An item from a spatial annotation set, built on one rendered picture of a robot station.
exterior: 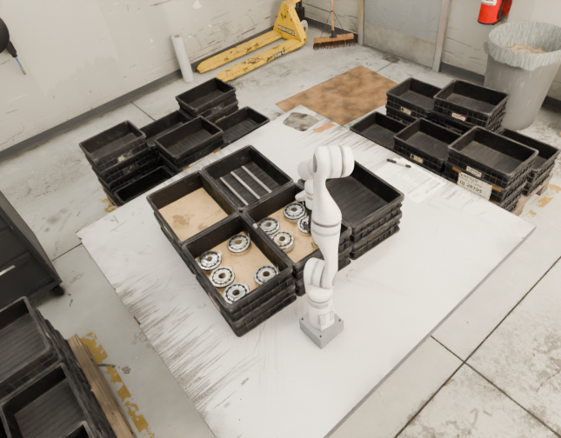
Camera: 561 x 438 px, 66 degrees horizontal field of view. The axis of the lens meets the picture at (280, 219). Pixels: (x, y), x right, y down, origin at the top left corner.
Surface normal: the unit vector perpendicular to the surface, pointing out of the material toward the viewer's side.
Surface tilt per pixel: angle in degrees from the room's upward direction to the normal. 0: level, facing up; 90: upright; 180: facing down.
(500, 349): 0
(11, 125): 90
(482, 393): 0
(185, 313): 0
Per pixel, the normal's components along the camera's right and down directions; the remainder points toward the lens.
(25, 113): 0.64, 0.50
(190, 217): -0.11, -0.69
